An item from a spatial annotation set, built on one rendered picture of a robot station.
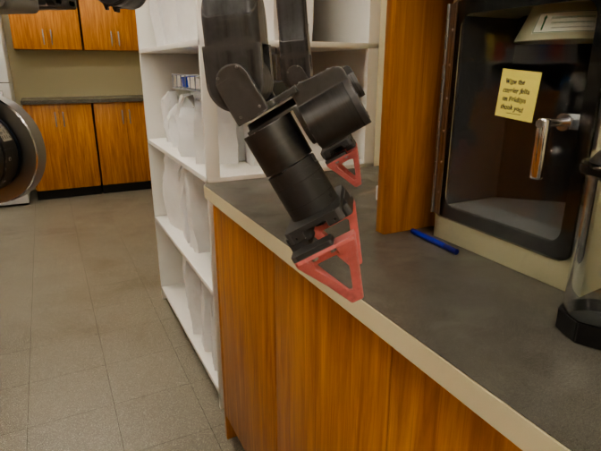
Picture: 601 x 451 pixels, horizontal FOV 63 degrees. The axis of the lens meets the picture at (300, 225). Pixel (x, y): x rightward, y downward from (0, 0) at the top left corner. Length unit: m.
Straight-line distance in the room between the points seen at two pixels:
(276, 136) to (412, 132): 0.57
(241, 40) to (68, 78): 5.52
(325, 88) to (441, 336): 0.36
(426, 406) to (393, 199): 0.45
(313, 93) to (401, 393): 0.48
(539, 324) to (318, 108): 0.44
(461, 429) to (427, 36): 0.71
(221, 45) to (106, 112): 5.00
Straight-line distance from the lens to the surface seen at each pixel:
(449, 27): 1.01
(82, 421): 2.18
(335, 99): 0.50
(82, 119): 5.48
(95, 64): 6.02
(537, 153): 0.80
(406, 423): 0.82
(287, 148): 0.51
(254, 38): 0.51
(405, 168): 1.05
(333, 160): 1.00
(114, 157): 5.55
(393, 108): 1.01
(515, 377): 0.64
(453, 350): 0.67
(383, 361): 0.82
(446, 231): 1.04
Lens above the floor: 1.28
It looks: 18 degrees down
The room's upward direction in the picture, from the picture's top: straight up
